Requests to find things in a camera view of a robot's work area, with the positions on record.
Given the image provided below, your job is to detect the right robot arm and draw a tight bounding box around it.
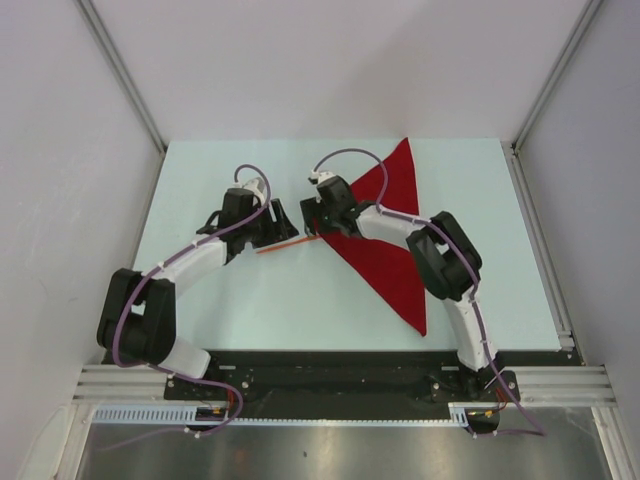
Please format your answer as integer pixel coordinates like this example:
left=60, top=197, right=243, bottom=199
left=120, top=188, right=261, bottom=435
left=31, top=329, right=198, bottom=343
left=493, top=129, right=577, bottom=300
left=301, top=171, right=498, bottom=401

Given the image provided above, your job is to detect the right aluminium frame post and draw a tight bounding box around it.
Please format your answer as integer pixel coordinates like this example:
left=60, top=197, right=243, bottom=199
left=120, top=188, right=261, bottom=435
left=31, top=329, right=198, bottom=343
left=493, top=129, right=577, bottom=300
left=511, top=0, right=606, bottom=153

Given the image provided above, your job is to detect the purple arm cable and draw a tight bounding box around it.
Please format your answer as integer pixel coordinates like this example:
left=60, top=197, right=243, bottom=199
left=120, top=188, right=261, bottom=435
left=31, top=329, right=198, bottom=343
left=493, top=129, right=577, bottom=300
left=97, top=163, right=274, bottom=451
left=308, top=147, right=547, bottom=440

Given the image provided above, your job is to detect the left aluminium frame post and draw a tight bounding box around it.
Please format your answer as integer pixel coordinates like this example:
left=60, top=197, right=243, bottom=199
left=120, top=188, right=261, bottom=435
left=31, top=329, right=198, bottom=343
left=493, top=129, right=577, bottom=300
left=73, top=0, right=168, bottom=157

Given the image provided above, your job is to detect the aluminium front rail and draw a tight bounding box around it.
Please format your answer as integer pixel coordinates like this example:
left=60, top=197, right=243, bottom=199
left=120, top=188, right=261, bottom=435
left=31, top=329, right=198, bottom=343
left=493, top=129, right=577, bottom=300
left=73, top=365, right=617, bottom=408

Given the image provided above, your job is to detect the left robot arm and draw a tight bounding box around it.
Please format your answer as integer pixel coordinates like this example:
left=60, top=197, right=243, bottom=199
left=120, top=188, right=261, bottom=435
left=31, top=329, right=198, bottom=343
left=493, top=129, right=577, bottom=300
left=97, top=178, right=298, bottom=400

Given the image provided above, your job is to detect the white slotted cable duct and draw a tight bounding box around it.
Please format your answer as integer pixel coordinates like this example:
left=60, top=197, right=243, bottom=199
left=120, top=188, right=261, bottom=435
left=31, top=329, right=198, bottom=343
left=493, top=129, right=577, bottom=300
left=92, top=402, right=474, bottom=429

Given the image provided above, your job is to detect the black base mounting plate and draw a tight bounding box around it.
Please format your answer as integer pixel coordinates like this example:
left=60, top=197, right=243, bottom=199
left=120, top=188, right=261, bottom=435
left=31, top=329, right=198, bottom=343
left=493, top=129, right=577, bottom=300
left=101, top=349, right=585, bottom=407

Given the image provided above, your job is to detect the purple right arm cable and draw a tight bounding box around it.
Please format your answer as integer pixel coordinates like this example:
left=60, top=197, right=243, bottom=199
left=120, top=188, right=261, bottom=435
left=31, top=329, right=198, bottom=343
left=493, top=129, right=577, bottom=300
left=308, top=147, right=547, bottom=440

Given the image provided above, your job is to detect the orange plastic knife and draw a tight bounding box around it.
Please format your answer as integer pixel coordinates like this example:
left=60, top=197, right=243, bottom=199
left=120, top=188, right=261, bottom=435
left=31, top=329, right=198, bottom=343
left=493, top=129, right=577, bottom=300
left=256, top=236, right=321, bottom=254

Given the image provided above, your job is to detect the aluminium frame post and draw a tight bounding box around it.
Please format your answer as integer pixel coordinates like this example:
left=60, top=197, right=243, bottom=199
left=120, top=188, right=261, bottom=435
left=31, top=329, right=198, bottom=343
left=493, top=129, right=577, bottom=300
left=511, top=0, right=606, bottom=153
left=73, top=0, right=168, bottom=157

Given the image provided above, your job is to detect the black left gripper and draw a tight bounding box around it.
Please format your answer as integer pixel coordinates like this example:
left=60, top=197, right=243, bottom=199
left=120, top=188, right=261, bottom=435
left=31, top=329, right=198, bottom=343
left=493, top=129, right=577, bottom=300
left=240, top=199, right=298, bottom=249

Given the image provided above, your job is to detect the red cloth napkin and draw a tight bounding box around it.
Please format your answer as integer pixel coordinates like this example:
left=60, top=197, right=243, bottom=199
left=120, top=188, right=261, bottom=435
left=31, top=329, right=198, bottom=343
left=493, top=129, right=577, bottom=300
left=321, top=138, right=427, bottom=337

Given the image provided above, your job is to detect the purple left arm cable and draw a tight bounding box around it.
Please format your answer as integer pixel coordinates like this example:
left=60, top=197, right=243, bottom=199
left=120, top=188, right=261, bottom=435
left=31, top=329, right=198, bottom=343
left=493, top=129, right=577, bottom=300
left=97, top=163, right=274, bottom=451

